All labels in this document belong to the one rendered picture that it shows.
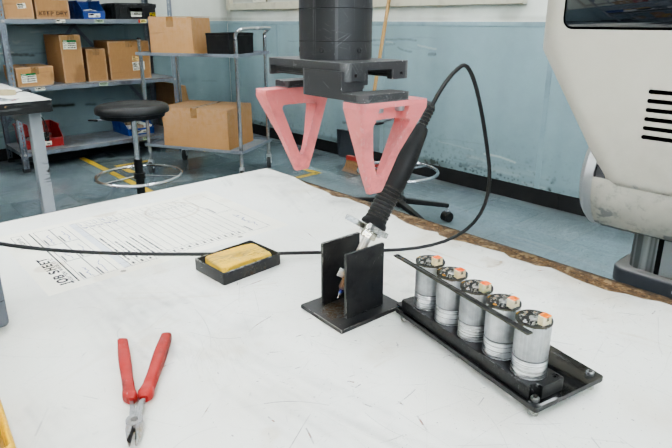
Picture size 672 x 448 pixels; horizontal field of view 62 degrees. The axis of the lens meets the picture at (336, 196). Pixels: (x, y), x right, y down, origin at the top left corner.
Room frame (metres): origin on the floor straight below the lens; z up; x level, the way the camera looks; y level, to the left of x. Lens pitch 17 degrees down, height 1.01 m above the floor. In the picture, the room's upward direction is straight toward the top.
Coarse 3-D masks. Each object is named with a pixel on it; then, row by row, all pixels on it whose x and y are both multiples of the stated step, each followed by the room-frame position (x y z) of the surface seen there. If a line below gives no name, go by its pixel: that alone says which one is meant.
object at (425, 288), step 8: (416, 272) 0.44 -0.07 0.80; (432, 272) 0.43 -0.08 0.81; (416, 280) 0.44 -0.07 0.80; (424, 280) 0.43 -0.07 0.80; (432, 280) 0.43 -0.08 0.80; (416, 288) 0.44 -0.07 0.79; (424, 288) 0.43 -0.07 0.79; (432, 288) 0.43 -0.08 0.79; (416, 296) 0.44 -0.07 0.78; (424, 296) 0.43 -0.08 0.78; (432, 296) 0.43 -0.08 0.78; (416, 304) 0.44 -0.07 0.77; (424, 304) 0.43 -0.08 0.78; (432, 304) 0.43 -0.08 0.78
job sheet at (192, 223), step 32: (64, 224) 0.70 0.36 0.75; (96, 224) 0.70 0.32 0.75; (128, 224) 0.70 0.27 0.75; (160, 224) 0.70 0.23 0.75; (192, 224) 0.70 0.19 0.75; (224, 224) 0.70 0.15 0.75; (256, 224) 0.70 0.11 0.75; (32, 256) 0.59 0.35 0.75; (64, 256) 0.59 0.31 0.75; (96, 256) 0.59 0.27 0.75; (128, 256) 0.59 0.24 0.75; (160, 256) 0.59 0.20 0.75; (64, 288) 0.51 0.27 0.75
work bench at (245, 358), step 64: (192, 192) 0.84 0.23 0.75; (256, 192) 0.84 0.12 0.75; (320, 192) 0.84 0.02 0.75; (0, 256) 0.59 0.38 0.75; (192, 256) 0.59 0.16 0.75; (320, 256) 0.59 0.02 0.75; (384, 256) 0.59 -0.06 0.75; (448, 256) 0.59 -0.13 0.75; (512, 256) 0.59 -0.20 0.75; (64, 320) 0.45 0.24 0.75; (128, 320) 0.45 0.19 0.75; (192, 320) 0.45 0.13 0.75; (256, 320) 0.45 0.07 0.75; (384, 320) 0.45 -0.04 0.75; (576, 320) 0.45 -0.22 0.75; (640, 320) 0.45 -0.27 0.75; (0, 384) 0.36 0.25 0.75; (64, 384) 0.36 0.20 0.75; (192, 384) 0.36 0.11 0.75; (256, 384) 0.36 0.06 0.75; (320, 384) 0.36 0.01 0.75; (384, 384) 0.36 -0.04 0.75; (448, 384) 0.36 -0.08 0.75; (640, 384) 0.36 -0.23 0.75
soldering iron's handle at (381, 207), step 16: (432, 112) 0.53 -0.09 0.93; (416, 128) 0.52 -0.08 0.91; (416, 144) 0.51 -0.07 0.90; (400, 160) 0.50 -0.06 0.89; (416, 160) 0.51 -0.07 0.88; (400, 176) 0.50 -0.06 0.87; (384, 192) 0.49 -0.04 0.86; (400, 192) 0.50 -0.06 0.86; (384, 208) 0.48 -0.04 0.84; (384, 224) 0.48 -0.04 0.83
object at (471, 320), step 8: (472, 296) 0.38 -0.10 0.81; (480, 296) 0.38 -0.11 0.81; (464, 304) 0.39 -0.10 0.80; (472, 304) 0.38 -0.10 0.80; (464, 312) 0.39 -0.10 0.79; (472, 312) 0.38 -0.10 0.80; (480, 312) 0.38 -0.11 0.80; (464, 320) 0.39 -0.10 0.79; (472, 320) 0.38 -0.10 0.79; (480, 320) 0.38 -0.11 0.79; (464, 328) 0.38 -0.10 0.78; (472, 328) 0.38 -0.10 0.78; (480, 328) 0.38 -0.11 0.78; (464, 336) 0.38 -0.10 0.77; (472, 336) 0.38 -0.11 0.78; (480, 336) 0.38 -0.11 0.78
